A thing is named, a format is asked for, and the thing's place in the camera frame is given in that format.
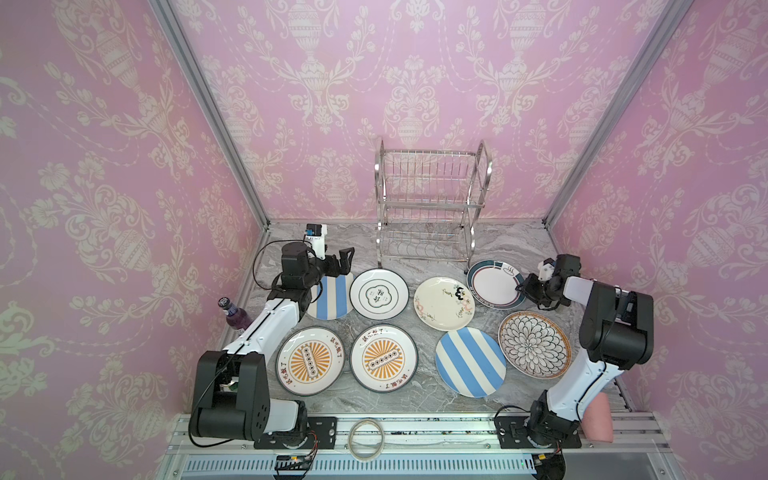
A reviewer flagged white plate teal red rim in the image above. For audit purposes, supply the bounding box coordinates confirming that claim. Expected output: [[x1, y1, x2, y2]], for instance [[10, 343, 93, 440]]
[[467, 260, 525, 310]]

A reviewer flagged white plate green quatrefoil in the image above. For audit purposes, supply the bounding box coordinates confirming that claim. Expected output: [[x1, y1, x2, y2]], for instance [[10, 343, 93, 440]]
[[349, 268, 409, 320]]

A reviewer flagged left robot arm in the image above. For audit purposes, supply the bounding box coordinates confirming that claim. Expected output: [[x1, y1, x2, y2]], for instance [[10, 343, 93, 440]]
[[187, 240, 355, 447]]

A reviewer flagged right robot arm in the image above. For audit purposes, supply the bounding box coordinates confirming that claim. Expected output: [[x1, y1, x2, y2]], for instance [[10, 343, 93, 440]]
[[517, 254, 654, 447]]

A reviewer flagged blue striped plate far left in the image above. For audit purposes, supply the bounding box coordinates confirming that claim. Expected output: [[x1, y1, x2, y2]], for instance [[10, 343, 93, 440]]
[[306, 273, 354, 321]]

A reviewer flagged blue striped plate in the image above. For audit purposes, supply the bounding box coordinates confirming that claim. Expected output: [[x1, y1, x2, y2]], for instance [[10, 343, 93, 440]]
[[306, 273, 354, 321], [435, 327, 507, 399]]

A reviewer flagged floral mandala patterned plate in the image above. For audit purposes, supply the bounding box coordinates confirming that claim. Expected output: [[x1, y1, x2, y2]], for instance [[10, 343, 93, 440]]
[[497, 311, 572, 379]]

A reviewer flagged purple bottle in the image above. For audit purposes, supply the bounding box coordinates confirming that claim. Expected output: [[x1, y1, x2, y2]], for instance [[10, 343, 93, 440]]
[[218, 297, 253, 331]]

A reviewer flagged orange sunburst plate left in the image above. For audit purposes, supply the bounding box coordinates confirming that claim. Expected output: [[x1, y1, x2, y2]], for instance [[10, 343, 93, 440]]
[[276, 327, 346, 397]]

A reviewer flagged orange sunburst plate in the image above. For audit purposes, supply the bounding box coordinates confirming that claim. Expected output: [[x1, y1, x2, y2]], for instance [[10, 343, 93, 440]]
[[276, 327, 346, 397], [349, 324, 419, 393]]

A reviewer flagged blue striped plate front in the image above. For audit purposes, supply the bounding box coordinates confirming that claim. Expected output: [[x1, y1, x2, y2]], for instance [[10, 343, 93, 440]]
[[435, 327, 507, 399]]

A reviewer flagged orange sunburst plate right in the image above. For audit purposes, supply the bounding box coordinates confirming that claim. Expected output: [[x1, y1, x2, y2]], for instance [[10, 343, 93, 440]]
[[349, 324, 419, 393]]

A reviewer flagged pink cup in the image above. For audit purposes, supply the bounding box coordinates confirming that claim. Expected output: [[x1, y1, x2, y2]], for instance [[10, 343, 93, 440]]
[[581, 392, 614, 443]]

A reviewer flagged clear tape roll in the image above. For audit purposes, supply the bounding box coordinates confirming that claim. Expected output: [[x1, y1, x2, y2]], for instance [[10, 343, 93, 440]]
[[347, 418, 386, 463]]

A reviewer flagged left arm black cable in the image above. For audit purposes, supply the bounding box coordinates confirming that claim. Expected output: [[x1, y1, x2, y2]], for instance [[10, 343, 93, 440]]
[[251, 239, 307, 292]]

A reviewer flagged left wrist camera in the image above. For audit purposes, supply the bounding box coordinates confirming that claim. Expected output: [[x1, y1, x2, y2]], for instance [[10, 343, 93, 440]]
[[305, 223, 328, 260]]

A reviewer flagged silver wire dish rack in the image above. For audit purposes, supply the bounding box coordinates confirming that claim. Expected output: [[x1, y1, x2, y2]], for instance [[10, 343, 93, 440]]
[[374, 141, 494, 270]]

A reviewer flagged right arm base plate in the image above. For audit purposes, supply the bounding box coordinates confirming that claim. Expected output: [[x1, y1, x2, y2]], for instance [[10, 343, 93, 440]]
[[493, 415, 582, 449]]

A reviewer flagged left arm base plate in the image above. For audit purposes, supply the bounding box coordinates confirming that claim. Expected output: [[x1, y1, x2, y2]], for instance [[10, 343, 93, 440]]
[[254, 416, 338, 450]]

